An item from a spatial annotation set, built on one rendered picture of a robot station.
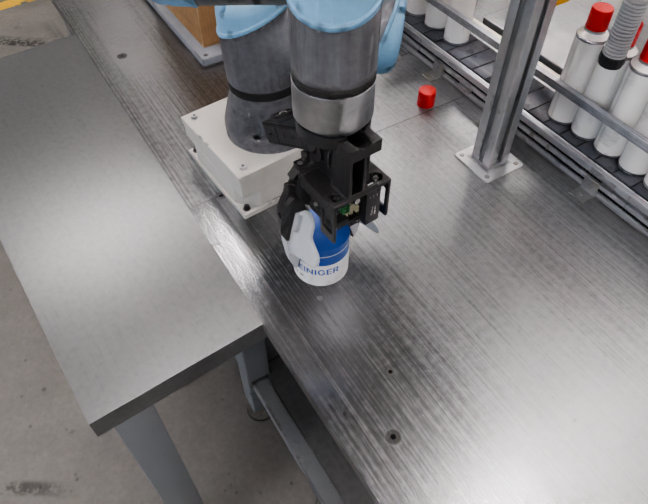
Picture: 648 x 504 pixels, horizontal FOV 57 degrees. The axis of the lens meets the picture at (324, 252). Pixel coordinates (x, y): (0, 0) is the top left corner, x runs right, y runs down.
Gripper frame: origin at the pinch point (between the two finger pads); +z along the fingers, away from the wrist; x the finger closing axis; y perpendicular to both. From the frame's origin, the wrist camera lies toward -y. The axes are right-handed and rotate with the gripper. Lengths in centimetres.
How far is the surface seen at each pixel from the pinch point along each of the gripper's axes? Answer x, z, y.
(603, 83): 55, 1, -1
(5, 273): -43, 100, -119
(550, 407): 15.9, 16.9, 28.2
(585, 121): 55, 8, -1
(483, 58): 60, 12, -28
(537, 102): 57, 12, -13
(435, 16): 59, 9, -42
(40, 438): -52, 100, -57
